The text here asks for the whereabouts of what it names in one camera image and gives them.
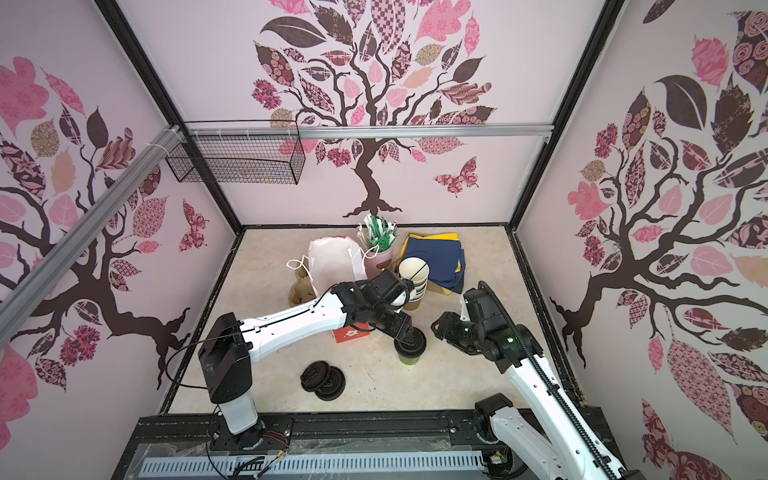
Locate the red white paper gift bag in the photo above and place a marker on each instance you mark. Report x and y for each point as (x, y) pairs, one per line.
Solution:
(332, 260)

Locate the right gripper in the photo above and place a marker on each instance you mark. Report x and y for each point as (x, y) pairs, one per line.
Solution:
(446, 328)

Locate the brown cardboard cup carrier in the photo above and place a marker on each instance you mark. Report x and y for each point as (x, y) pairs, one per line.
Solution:
(301, 290)

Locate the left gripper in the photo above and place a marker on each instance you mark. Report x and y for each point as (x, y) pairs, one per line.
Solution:
(399, 328)

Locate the black coffee cup lid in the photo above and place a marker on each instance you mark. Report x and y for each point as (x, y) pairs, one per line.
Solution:
(315, 375)
(416, 343)
(333, 387)

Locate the black wire basket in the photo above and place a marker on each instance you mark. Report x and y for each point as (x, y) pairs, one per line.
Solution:
(239, 152)

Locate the pink cup of straws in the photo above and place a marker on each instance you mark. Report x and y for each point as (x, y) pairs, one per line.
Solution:
(377, 237)

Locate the yellow napkin stack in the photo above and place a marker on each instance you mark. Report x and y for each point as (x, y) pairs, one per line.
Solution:
(442, 237)

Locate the green paper coffee cup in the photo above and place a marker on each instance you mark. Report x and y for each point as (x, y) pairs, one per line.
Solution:
(408, 359)

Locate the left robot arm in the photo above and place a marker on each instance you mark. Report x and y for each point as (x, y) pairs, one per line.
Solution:
(233, 345)

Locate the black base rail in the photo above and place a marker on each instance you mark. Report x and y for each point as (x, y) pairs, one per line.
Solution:
(195, 435)

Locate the aluminium crossbar back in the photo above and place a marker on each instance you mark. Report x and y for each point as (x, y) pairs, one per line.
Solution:
(368, 132)

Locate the white slotted cable duct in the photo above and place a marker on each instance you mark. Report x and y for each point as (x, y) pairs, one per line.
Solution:
(310, 466)

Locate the stack of green paper cups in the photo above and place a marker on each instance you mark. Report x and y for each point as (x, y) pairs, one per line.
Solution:
(417, 271)

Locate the blue napkin stack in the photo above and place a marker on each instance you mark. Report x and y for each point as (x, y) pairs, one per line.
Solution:
(446, 260)

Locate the aluminium bar left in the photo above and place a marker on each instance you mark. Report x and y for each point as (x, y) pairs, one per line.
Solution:
(19, 305)

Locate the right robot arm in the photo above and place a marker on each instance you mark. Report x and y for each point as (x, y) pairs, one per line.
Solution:
(562, 445)

